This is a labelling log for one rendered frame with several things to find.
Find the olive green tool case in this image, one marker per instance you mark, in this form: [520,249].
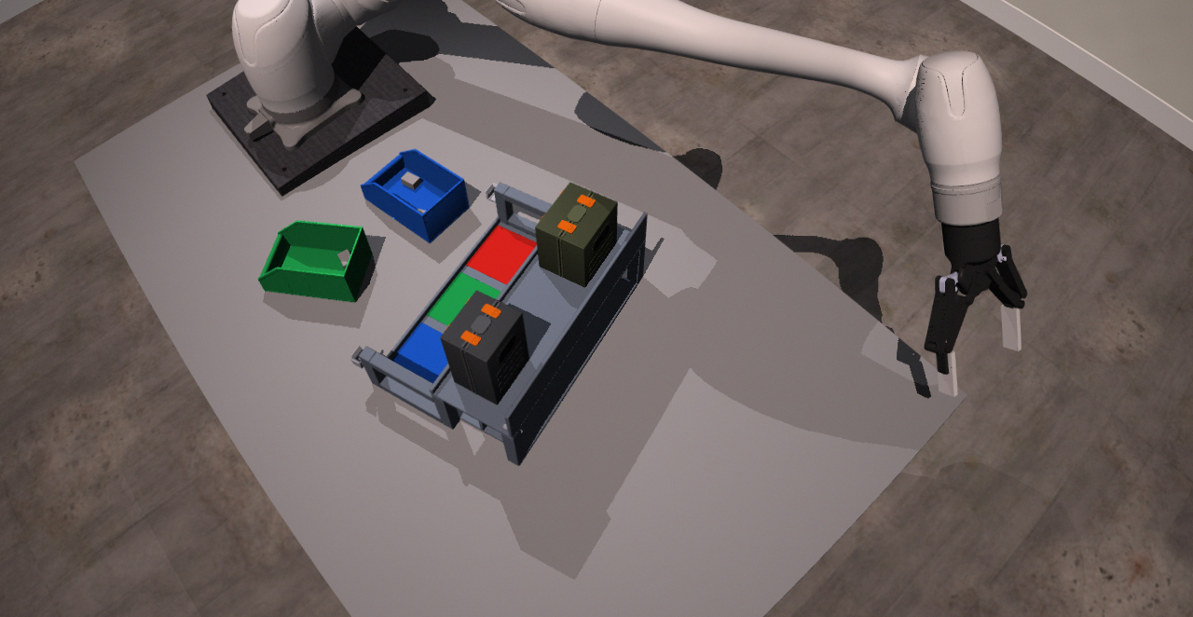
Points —
[577,233]

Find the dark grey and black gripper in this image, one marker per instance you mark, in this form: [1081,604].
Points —
[967,248]

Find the black metal shelf rack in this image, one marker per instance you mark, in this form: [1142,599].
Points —
[564,324]

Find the green bin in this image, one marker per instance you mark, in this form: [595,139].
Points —
[303,246]

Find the blue bin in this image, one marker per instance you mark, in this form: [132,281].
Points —
[442,208]

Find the black case with orange latches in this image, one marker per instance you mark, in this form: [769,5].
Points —
[486,346]

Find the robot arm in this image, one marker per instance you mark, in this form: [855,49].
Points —
[286,49]

